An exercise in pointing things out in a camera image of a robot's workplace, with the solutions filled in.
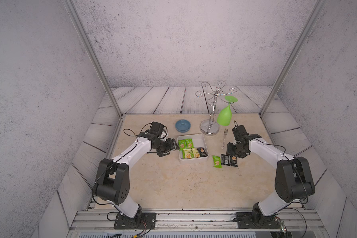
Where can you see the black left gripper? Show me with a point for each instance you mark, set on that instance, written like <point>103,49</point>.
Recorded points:
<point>171,146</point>

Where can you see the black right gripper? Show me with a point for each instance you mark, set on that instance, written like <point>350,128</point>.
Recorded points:
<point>229,150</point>

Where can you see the black cookie packet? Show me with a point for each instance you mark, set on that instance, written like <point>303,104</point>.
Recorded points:
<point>225,160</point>
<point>202,152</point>
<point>233,161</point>

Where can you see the green cookie packet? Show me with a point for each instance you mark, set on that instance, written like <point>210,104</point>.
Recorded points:
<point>217,161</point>
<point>182,144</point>

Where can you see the white plastic storage box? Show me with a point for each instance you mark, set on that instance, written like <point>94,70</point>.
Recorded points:
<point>198,141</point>

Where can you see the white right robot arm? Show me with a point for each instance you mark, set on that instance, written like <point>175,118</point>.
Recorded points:
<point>293,178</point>

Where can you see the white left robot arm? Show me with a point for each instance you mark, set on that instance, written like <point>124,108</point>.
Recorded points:
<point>112,182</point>

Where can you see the green cookie packet in box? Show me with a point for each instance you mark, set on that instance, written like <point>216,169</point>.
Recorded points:
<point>182,144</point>

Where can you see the black cookie packet in box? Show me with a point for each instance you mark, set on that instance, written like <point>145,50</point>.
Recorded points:
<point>202,152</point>

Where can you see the silver fork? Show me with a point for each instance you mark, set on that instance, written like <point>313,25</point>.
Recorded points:
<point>224,138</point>

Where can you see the blue ceramic bowl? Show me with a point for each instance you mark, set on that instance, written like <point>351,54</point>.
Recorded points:
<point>183,126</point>

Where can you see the yellow-green cookie packet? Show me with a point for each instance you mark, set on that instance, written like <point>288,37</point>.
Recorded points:
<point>187,153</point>

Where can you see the green plastic wine glass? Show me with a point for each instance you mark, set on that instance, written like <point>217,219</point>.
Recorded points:
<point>225,115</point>

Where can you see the chrome wine glass rack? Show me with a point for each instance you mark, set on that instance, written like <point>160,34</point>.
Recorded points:
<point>212,95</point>

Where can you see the pale yellow cookie packet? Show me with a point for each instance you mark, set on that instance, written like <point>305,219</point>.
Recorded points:
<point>195,153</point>

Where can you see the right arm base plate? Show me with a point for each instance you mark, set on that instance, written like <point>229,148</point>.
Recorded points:
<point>255,220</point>

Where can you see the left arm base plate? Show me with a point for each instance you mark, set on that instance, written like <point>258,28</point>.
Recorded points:
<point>135,220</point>

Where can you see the aluminium frame rail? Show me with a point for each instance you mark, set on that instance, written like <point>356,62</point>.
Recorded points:
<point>225,223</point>

